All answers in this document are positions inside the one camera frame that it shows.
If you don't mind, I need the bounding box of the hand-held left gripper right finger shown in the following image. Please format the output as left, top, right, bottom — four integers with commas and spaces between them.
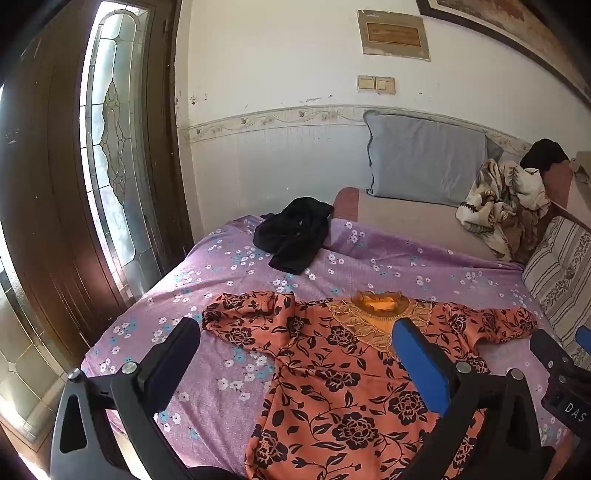
392, 318, 542, 480

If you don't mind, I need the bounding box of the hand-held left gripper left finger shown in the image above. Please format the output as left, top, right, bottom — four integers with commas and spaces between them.
50, 316, 204, 480

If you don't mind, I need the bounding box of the orange black floral blouse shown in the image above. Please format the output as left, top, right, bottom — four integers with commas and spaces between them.
201, 290, 539, 480

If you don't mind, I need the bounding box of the striped floral cushion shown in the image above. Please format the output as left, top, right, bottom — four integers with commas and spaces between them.
522, 215, 591, 358

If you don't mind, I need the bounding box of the purple floral bedsheet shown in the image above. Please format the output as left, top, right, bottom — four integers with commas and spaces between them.
81, 215, 571, 480

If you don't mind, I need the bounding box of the beige mattress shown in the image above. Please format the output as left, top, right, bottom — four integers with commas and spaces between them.
332, 186, 525, 265

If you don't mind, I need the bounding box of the brown padded cushion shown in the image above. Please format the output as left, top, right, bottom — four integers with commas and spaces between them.
540, 159, 591, 227

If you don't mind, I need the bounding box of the cream brown floral blanket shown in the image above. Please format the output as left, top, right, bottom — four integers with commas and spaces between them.
455, 159, 552, 265

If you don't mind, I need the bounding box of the black garment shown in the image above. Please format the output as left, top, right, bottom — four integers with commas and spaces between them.
253, 196, 335, 276

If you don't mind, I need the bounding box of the dark crumpled cloth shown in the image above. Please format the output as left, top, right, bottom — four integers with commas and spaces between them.
519, 138, 571, 172

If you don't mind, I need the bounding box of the brown wooden door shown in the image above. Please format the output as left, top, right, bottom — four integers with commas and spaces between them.
0, 0, 197, 370

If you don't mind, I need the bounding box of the grey pillow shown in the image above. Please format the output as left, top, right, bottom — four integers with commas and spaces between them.
363, 110, 504, 208

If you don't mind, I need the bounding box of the arched leaded glass panel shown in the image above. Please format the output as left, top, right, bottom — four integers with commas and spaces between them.
79, 2, 163, 289

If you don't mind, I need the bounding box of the large dark framed picture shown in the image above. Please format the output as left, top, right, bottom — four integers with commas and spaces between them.
416, 0, 591, 95

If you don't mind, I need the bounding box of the beige double wall switch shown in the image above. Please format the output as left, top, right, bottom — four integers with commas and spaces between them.
356, 75, 397, 95

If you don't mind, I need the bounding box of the framed wall plaque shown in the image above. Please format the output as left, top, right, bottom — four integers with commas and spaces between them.
356, 9, 431, 62

